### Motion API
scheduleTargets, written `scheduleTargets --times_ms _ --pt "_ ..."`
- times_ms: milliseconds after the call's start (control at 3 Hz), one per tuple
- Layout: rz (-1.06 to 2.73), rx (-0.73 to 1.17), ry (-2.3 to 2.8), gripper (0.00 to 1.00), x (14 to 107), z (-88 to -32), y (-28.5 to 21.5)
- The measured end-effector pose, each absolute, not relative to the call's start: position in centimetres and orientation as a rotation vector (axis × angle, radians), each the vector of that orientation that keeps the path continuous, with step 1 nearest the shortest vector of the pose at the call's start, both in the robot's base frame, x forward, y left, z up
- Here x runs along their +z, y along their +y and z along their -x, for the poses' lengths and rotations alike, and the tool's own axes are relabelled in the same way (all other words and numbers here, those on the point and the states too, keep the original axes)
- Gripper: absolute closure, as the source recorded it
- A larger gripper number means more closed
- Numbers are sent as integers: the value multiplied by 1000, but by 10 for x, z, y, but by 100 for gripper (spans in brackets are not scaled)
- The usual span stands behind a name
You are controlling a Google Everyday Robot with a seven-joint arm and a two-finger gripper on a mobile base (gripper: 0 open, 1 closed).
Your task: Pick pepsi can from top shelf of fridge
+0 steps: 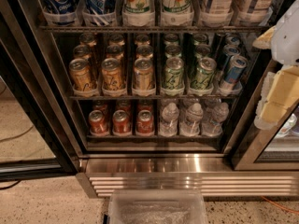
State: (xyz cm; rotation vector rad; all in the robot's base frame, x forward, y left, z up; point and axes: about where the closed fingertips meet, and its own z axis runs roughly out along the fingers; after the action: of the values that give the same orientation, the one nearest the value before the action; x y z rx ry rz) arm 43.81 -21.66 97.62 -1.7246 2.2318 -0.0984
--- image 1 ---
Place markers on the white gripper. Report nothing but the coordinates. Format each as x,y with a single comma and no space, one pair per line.
286,40

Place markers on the blue silver can front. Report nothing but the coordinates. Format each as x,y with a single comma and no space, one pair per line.
233,72

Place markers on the blue silver can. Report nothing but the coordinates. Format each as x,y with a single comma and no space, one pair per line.
233,72
227,52

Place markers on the white grey can right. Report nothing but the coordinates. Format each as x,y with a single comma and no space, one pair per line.
250,12

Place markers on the white grey can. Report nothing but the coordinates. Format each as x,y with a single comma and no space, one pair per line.
215,13
250,12

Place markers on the green can front right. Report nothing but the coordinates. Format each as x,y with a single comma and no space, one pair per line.
204,73

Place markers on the open glass fridge door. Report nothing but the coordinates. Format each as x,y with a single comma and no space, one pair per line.
253,152

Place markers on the white grey can left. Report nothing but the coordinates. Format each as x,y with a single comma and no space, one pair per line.
215,13

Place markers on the green can front left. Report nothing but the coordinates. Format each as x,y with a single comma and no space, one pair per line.
173,73

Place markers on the orange can front right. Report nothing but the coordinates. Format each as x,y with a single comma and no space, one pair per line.
143,74

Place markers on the orange can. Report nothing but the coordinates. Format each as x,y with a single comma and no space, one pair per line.
144,51
82,51
115,51
112,76
143,74
80,72

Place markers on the red can front right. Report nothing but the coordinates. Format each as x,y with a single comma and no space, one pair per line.
144,122

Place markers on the red can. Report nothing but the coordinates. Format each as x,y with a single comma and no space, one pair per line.
98,122
144,122
121,122

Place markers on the orange can front middle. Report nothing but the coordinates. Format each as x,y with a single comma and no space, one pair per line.
112,76

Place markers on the red can front middle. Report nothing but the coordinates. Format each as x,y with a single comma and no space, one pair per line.
121,122

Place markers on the red can front left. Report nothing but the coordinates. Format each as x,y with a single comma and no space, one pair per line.
98,122

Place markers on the blue white soda can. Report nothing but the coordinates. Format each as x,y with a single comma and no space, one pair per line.
99,12

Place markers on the orange can front left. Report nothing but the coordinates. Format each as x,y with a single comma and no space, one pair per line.
80,72

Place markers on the blue pepsi can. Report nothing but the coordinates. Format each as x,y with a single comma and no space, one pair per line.
61,8

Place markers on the water bottle right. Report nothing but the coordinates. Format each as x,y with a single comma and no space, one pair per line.
212,126

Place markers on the water bottle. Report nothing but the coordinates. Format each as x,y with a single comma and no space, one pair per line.
192,117
212,126
169,120

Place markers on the water bottle middle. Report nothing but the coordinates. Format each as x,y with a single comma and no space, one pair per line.
192,117

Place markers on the water bottle left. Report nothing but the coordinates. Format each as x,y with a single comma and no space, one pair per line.
169,120

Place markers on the clear plastic bin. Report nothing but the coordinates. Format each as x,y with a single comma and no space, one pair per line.
156,206

